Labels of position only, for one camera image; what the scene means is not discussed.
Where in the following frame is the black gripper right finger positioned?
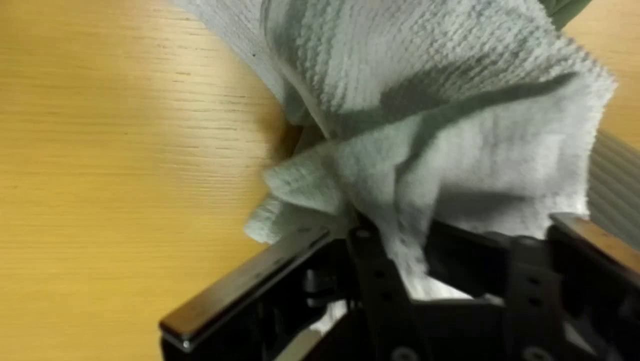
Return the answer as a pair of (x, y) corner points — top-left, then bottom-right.
(505, 211), (640, 361)

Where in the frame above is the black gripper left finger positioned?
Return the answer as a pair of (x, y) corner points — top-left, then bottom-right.
(158, 222), (431, 361)

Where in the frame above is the white terry towel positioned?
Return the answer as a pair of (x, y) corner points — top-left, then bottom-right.
(169, 0), (620, 305)

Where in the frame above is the white ribbed storage container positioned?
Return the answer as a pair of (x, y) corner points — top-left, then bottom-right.
(585, 128), (640, 252)

